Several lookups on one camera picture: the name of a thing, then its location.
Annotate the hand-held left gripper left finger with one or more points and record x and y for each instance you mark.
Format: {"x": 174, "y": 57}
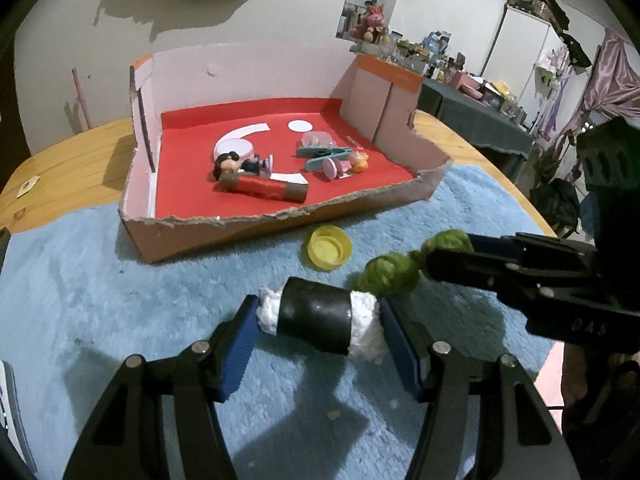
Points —
{"x": 237, "y": 355}

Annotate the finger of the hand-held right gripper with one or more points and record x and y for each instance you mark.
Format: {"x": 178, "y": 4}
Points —
{"x": 495, "y": 244}
{"x": 465, "y": 270}

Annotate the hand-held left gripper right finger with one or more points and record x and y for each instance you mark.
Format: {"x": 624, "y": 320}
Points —
{"x": 400, "y": 355}

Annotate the green yarn pompoms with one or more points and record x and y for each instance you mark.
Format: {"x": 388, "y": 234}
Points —
{"x": 390, "y": 272}

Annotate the black roll with white foam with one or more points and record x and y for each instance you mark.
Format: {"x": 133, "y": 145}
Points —
{"x": 315, "y": 315}

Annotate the pink doll figure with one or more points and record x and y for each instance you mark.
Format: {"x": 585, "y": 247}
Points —
{"x": 350, "y": 164}

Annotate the red thread spool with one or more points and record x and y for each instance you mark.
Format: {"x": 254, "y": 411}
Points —
{"x": 262, "y": 187}

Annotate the teal clothespin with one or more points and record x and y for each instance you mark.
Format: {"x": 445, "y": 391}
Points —
{"x": 317, "y": 152}

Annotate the black-haired doll figure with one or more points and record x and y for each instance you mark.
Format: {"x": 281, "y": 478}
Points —
{"x": 227, "y": 162}

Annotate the torn cardboard box red bottom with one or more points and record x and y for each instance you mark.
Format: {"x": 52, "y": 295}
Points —
{"x": 190, "y": 160}

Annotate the black bag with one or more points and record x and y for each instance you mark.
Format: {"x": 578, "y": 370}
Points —
{"x": 557, "y": 205}

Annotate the blue fluffy blanket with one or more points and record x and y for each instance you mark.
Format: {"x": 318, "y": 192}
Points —
{"x": 125, "y": 300}

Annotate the dark-cloth side table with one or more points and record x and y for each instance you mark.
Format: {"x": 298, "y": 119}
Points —
{"x": 475, "y": 120}

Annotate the yellow bottle cap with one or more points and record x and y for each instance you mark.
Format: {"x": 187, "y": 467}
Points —
{"x": 327, "y": 250}

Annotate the pink curtain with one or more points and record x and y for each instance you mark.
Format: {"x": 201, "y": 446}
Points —
{"x": 610, "y": 75}

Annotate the cluttered side table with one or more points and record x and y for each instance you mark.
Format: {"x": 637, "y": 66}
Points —
{"x": 450, "y": 67}

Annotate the small clear plastic container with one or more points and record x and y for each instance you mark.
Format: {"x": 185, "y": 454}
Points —
{"x": 316, "y": 139}

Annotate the white wardrobe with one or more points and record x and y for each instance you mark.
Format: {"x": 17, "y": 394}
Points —
{"x": 525, "y": 40}

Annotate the white round lid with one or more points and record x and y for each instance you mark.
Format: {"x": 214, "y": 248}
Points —
{"x": 240, "y": 146}

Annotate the white round-button device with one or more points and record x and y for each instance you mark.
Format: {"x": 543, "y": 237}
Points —
{"x": 7, "y": 410}

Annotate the pink plush toy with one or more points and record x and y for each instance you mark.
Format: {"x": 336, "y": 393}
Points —
{"x": 372, "y": 20}

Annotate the small paper card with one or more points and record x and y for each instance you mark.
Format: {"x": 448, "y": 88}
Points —
{"x": 27, "y": 186}

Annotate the pink stick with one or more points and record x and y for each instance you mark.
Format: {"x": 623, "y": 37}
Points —
{"x": 81, "y": 100}

